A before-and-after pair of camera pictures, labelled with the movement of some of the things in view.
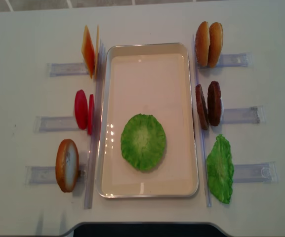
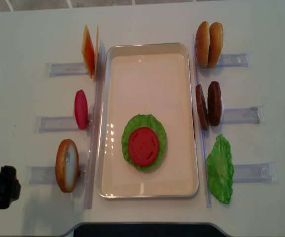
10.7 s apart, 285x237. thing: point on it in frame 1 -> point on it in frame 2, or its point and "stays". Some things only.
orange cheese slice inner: x=97 y=50 stays
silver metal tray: x=153 y=79 stays
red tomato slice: x=90 y=114 -> x=143 y=146
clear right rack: x=207 y=186 stays
